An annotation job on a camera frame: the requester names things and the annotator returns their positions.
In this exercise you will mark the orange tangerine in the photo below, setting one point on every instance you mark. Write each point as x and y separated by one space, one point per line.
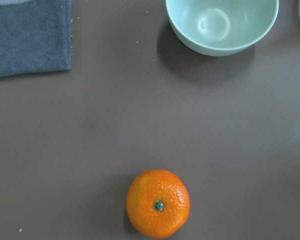
157 203

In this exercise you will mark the mint green bowl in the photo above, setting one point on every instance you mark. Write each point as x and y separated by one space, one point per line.
221 27

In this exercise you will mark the grey folded cloth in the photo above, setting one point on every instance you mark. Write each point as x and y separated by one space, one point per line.
35 36

